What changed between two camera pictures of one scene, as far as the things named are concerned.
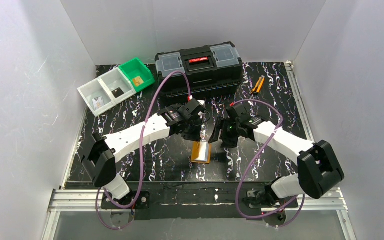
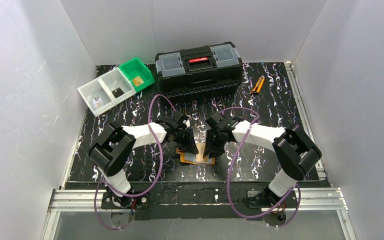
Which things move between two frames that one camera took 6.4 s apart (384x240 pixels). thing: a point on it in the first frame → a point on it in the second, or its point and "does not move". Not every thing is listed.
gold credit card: [137, 81] does not move
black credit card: [117, 92] does not move
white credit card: [98, 102] does not move
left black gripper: [193, 125] → [182, 135]
